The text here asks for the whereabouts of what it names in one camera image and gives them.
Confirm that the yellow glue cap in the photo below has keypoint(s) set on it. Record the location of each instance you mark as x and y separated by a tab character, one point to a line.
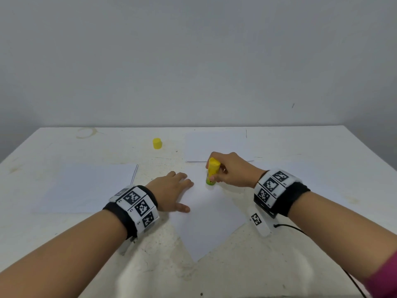
157	143

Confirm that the person's left hand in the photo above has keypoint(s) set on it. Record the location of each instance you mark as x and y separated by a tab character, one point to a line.
167	190

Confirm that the black marker wristband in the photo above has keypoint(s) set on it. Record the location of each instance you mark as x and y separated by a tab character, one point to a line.
131	211
280	192

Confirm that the yellow glue stick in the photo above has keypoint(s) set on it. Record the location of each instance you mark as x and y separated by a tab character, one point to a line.
212	172

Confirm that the stack of white paper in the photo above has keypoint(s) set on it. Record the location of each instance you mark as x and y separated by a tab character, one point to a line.
322	180
84	188

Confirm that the glued white paper sheet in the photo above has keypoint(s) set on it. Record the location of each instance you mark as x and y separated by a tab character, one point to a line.
198	144
208	226

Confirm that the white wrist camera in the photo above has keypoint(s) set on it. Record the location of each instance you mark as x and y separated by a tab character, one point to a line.
128	245
259	221

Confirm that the person's left forearm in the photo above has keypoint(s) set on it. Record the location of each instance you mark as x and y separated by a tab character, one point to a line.
56	257

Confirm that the pink sleeve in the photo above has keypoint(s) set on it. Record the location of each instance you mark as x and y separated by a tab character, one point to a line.
384	276

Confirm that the person's right hand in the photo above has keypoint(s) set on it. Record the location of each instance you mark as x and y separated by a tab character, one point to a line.
239	169

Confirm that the person's right forearm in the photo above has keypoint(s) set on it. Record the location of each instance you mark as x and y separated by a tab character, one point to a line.
344	232

